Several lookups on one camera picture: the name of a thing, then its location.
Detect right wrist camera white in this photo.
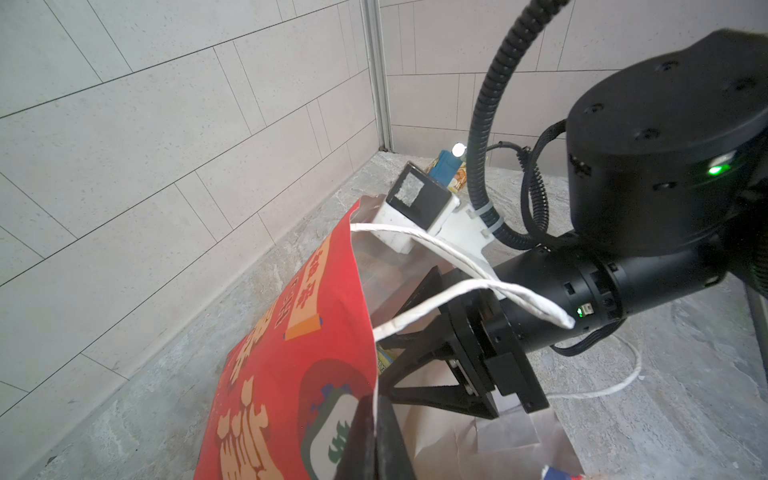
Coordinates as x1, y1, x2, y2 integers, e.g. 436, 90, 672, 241
372, 162, 460, 235

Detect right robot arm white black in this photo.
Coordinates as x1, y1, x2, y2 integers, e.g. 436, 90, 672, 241
379, 29, 767, 419

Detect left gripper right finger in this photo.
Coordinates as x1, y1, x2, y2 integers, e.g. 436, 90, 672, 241
375, 396, 416, 480

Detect left corner aluminium post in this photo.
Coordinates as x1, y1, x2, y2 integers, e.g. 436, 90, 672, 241
361, 0, 394, 151

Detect red paper gift bag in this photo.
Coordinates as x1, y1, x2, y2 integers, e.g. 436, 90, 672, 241
195, 195, 578, 479

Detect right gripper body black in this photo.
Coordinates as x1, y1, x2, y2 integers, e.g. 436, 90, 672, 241
379, 286, 549, 419

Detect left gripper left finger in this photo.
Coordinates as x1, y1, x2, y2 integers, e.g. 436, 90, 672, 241
334, 395, 377, 480

